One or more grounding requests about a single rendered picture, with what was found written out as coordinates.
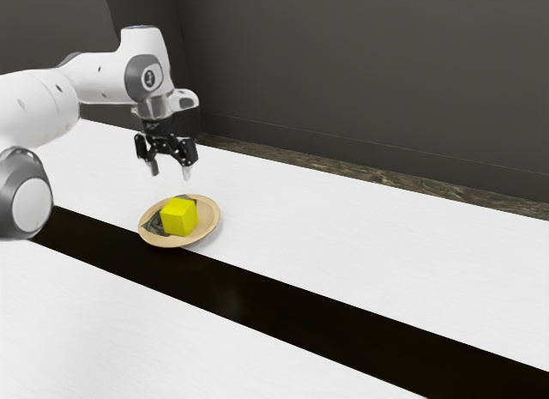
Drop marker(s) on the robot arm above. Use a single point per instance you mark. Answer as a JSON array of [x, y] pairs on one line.
[[51, 94]]

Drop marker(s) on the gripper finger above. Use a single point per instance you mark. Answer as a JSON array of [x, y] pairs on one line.
[[185, 152], [146, 152]]

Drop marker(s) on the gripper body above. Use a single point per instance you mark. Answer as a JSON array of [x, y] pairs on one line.
[[176, 123]]

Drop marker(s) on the tan wooden plate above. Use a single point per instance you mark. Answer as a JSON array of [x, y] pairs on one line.
[[201, 225]]

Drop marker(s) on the yellow cube block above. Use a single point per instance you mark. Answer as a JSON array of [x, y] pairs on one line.
[[179, 216]]

